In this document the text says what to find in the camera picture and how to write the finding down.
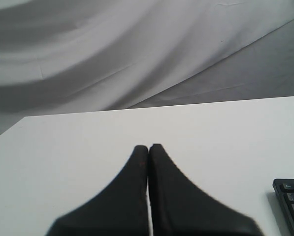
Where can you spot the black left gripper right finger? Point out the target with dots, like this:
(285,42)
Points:
(180,208)

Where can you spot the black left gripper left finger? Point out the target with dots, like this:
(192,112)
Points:
(120,209)

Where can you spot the black acer keyboard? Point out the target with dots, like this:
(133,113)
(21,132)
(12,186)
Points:
(284,191)

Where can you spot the white backdrop cloth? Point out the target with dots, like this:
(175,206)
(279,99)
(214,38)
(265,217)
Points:
(75,56)

